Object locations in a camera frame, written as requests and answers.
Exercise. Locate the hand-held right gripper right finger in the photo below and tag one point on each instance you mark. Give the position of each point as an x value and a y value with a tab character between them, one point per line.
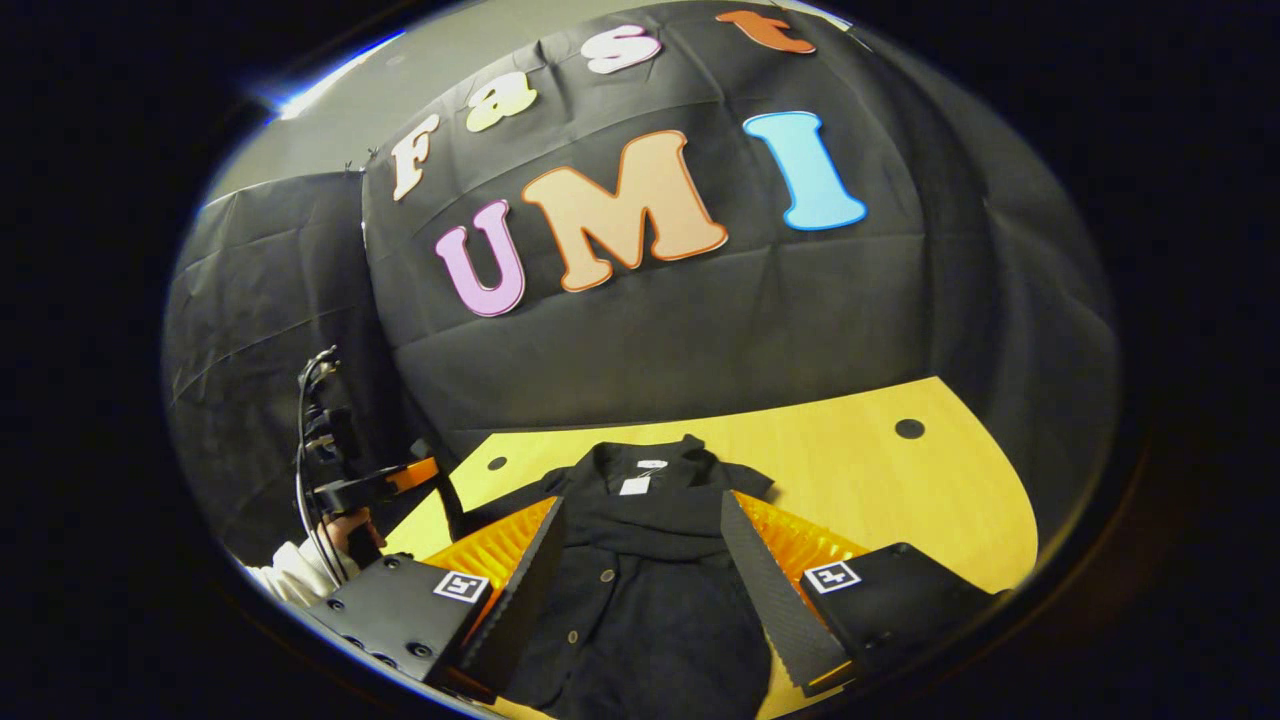
760	590

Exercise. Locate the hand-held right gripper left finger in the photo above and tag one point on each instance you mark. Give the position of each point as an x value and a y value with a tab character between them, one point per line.
525	600

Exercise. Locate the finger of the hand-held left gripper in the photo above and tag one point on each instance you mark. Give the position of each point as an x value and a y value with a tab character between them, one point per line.
415	475

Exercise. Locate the black buttoned shirt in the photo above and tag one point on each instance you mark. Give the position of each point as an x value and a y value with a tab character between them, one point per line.
650	600

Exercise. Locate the black backdrop cloth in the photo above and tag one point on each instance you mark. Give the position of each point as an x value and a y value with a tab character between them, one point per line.
700	330

